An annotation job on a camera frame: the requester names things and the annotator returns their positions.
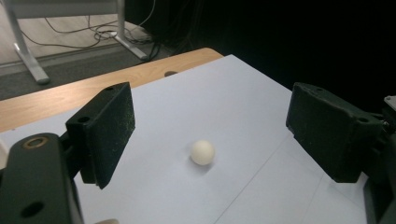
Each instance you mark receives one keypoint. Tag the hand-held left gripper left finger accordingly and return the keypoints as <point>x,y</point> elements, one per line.
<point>106,133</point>

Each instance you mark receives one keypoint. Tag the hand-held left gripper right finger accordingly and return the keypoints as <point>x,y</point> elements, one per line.
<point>333,137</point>

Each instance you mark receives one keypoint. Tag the white ping pong ball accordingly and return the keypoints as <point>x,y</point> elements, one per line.
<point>202,152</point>

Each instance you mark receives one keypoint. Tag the white table cover sheet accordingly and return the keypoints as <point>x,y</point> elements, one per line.
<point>218,102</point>

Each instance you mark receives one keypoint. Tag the white metal stand frame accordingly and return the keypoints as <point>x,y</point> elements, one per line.
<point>28,59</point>

